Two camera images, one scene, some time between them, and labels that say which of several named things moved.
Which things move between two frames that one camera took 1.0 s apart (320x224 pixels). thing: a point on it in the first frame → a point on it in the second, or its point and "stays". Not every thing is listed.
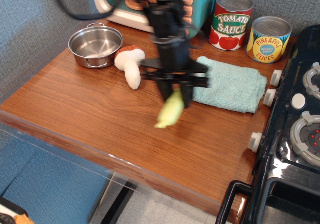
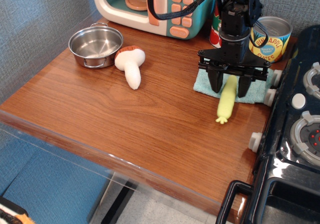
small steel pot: x=95 y=46 stays
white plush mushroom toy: x=128 y=59 stays
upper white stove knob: x=276 y=77 stays
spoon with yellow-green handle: x=172 y=109 → x=226 y=99
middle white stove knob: x=269 y=97 stays
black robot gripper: x=174 y=64 → x=234 y=56
